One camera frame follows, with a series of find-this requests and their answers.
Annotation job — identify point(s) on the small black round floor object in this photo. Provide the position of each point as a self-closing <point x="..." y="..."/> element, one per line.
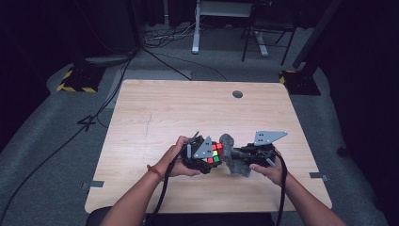
<point x="342" y="152"/>

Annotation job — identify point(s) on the grey cloth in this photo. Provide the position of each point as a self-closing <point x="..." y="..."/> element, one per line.
<point x="228" y="163"/>

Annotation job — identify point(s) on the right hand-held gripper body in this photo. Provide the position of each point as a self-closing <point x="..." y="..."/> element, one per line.
<point x="263" y="155"/>

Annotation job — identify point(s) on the person's dark clothing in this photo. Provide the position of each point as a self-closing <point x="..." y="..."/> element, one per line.
<point x="213" y="219"/>

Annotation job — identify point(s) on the white desk frame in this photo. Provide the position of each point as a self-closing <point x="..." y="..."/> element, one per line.
<point x="196" y="31"/>

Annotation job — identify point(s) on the round grey table grommet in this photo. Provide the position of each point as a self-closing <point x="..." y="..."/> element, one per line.
<point x="237" y="94"/>

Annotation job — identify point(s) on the dark slanted metal pole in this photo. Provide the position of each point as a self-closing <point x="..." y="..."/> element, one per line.
<point x="316" y="31"/>

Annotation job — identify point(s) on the multicoloured puzzle cube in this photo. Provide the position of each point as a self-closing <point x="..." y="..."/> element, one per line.
<point x="215" y="153"/>

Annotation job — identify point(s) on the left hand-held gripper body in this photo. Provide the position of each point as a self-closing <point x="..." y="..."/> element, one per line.
<point x="196" y="157"/>

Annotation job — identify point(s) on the grey metal table bracket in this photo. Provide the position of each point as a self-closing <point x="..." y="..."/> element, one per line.
<point x="94" y="184"/>
<point x="318" y="175"/>

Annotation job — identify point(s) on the person's left hand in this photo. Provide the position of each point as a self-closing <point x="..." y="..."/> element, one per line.
<point x="172" y="161"/>

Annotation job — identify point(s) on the grey stand base plate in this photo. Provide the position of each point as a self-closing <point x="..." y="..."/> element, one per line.
<point x="106" y="59"/>

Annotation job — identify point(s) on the person's right hand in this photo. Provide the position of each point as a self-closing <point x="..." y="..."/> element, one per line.
<point x="276" y="172"/>

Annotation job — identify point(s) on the black yellow striped stand base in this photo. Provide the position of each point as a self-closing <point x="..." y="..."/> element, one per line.
<point x="80" y="80"/>
<point x="301" y="83"/>

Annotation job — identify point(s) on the black metal chair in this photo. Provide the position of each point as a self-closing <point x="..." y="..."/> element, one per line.
<point x="268" y="29"/>

